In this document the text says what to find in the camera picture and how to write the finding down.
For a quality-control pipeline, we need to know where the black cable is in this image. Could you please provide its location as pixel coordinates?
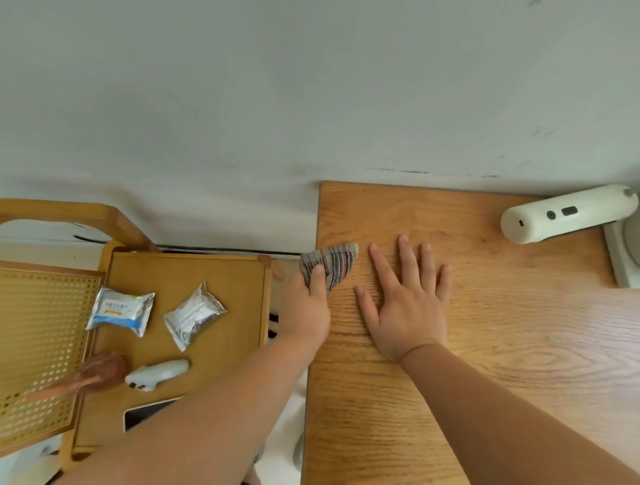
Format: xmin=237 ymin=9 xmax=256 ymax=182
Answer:
xmin=73 ymin=235 xmax=301 ymax=256

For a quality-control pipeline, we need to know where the white cylinder appliance square base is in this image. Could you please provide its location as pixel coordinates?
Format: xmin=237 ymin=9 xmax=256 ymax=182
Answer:
xmin=602 ymin=207 xmax=640 ymax=290

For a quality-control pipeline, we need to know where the white exercise machine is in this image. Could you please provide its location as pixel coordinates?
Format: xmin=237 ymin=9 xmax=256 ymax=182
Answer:
xmin=0 ymin=434 xmax=63 ymax=485

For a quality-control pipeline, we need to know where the wooden rattan chair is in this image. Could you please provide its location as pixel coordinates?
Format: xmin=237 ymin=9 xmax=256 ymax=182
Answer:
xmin=0 ymin=198 xmax=283 ymax=473

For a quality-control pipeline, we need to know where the person's left hand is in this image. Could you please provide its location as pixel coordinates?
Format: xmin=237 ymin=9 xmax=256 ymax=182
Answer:
xmin=272 ymin=264 xmax=332 ymax=350

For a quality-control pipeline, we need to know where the white oblong device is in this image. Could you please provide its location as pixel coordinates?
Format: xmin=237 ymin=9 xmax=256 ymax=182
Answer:
xmin=499 ymin=183 xmax=640 ymax=246

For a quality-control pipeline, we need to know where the person's right forearm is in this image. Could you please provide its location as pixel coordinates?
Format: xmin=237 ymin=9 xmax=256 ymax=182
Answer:
xmin=399 ymin=343 xmax=640 ymax=485

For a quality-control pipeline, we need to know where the person's left forearm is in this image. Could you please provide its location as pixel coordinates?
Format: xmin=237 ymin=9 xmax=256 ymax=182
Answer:
xmin=59 ymin=334 xmax=321 ymax=485

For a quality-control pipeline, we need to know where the blue white wipes packet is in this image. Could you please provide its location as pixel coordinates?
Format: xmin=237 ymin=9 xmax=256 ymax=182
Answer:
xmin=85 ymin=286 xmax=157 ymax=338

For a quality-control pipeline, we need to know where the white controller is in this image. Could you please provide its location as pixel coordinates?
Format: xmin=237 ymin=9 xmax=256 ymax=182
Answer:
xmin=125 ymin=359 xmax=191 ymax=392

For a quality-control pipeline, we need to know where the striped cleaning cloth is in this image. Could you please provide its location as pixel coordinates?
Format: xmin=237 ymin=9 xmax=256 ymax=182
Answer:
xmin=299 ymin=243 xmax=360 ymax=292

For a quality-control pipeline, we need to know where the silver foil packet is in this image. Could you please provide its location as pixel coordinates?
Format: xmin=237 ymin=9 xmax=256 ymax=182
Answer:
xmin=163 ymin=282 xmax=227 ymax=352

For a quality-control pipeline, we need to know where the smartphone with cream case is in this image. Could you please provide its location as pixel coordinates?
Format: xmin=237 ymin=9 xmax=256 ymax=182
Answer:
xmin=123 ymin=397 xmax=183 ymax=433

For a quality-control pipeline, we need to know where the brown spray bottle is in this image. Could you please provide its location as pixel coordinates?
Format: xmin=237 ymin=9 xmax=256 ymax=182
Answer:
xmin=22 ymin=351 xmax=132 ymax=403

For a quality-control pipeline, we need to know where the person's right hand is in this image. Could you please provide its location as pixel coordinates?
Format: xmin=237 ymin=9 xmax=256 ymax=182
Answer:
xmin=355 ymin=235 xmax=453 ymax=363

